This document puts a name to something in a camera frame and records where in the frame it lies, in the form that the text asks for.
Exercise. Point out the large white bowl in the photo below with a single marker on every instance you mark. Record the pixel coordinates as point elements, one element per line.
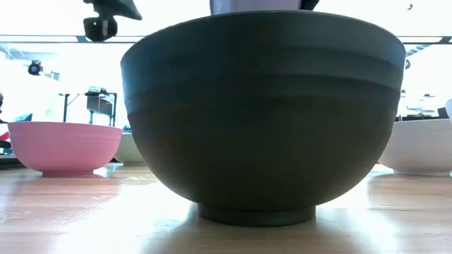
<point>128,150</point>

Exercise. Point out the pink bowl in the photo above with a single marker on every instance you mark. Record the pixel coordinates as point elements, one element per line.
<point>63,148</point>

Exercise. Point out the black background table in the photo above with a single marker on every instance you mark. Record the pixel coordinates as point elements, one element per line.
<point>100,104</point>

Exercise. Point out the round black background device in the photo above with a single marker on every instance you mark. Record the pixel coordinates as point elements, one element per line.
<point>34,67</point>

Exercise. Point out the person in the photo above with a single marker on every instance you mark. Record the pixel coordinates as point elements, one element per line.
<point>254,6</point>

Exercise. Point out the dark grey bowl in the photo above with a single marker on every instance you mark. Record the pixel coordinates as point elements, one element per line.
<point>261,123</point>

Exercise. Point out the small white bowl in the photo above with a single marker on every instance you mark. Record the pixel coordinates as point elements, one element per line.
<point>422,146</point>

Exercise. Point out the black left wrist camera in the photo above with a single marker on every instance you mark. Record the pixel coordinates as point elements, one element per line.
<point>100,29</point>

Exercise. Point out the black horizontal frame beam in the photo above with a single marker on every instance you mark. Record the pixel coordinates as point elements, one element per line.
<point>423,39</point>

